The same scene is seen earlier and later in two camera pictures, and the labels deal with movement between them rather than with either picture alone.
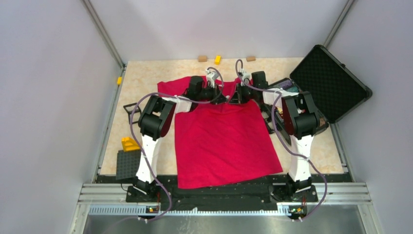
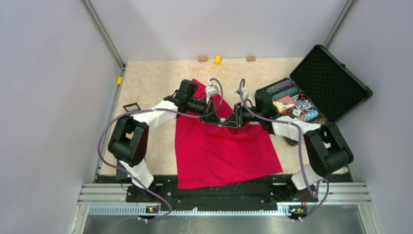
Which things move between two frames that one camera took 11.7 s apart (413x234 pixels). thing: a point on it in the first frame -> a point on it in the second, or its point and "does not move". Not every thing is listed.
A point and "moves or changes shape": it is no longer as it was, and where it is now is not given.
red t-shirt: (216, 142) moves or changes shape
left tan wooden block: (202, 58) does not move
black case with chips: (336, 91) does not move
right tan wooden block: (251, 58) does not move
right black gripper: (237, 98) -> (236, 119)
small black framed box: (129, 108) does not move
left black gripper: (217, 96) -> (209, 115)
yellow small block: (217, 60) does not move
